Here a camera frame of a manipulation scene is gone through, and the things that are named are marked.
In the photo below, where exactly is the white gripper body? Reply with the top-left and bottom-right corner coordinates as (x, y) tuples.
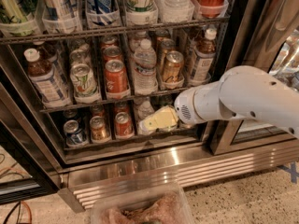
(174, 82), (224, 125)

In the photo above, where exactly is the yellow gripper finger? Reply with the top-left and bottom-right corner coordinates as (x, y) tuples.
(138, 105), (178, 134)

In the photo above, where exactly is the orange soda can front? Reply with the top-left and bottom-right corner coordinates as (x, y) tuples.
(162, 50), (184, 83)

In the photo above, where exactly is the orange soda can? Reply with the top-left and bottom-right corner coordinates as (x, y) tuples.
(162, 50), (184, 83)
(157, 38), (176, 66)

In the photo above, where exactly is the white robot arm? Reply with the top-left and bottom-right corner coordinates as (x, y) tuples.
(138, 65), (299, 138)

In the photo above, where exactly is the small water bottle bottom shelf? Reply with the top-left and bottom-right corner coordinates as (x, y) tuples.
(137, 101), (154, 120)

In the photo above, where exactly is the clear water bottle middle shelf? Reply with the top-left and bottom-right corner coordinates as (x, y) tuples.
(134, 38), (157, 95)

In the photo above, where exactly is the red can bottom shelf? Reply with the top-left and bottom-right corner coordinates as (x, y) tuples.
(115, 112), (134, 137)

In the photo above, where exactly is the red cola can front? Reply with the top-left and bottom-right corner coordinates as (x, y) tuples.
(105, 60), (127, 93)

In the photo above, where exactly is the red cola can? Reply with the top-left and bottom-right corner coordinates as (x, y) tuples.
(105, 60), (127, 93)
(103, 46), (123, 63)

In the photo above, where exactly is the gold can bottom shelf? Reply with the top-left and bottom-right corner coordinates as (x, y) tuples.
(90, 116), (109, 141)

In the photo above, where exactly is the green white soda can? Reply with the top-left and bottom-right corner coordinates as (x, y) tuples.
(70, 63), (97, 97)

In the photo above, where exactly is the blue can bottom shelf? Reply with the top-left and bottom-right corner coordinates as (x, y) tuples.
(64, 119), (88, 147)

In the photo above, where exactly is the steel fridge door right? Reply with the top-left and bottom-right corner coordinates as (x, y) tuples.
(211, 0), (298, 154)

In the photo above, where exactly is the water bottle top shelf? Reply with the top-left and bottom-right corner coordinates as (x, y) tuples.
(155, 0), (194, 23)

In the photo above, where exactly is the green white bottle top shelf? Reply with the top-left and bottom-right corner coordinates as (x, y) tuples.
(125, 0), (157, 25)

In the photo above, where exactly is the steel fridge bottom grille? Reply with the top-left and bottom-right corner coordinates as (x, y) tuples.
(58, 135), (299, 213)

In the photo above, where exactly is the blue white can top shelf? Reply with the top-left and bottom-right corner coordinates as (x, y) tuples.
(85, 0), (121, 29)

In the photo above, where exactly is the iced tea bottle right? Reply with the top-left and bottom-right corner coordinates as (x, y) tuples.
(188, 28), (217, 81)

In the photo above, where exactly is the iced tea bottle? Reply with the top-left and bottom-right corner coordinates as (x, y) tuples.
(24, 49), (67, 103)
(188, 28), (217, 81)

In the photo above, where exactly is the clear plastic bin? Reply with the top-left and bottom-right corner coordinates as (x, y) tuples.
(91, 183), (195, 224)

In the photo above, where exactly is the iced tea bottle left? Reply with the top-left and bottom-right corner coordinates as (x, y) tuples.
(24, 49), (67, 103)

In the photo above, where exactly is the wire shelf upper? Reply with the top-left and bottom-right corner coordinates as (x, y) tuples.
(0, 17), (230, 45)

